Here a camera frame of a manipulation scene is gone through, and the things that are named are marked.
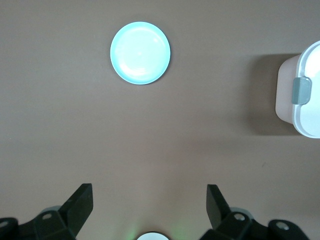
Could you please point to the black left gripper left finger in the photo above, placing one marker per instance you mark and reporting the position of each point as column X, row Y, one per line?
column 73, row 212

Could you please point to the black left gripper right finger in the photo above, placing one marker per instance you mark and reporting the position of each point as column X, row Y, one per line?
column 220, row 215

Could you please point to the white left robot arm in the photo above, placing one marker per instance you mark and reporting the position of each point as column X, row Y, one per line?
column 153, row 236

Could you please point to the brown table mat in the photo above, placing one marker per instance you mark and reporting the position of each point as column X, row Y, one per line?
column 175, row 137

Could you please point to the white lidded storage box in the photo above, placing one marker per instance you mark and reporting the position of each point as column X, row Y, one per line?
column 307, row 117

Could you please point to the grey box latch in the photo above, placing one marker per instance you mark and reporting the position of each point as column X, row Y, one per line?
column 301, row 90

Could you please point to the light blue round plate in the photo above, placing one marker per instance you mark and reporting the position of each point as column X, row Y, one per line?
column 140, row 52

